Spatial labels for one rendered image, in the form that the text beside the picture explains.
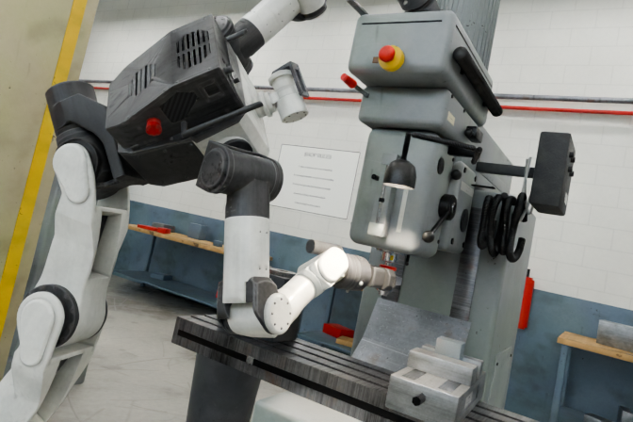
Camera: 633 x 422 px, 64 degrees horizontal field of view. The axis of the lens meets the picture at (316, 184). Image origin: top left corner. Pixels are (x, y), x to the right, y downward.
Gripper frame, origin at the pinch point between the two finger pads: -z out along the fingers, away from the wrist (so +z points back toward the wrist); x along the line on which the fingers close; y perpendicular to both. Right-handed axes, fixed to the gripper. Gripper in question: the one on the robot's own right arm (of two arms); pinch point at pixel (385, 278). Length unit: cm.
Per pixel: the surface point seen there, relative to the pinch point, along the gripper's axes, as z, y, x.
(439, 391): 11.1, 18.7, -29.5
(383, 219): 11.7, -14.5, -5.6
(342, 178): -317, -83, 369
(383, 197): 12.2, -20.1, -4.6
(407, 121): 11.4, -40.2, -6.4
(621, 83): -406, -215, 102
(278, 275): 12.1, 6.8, 30.7
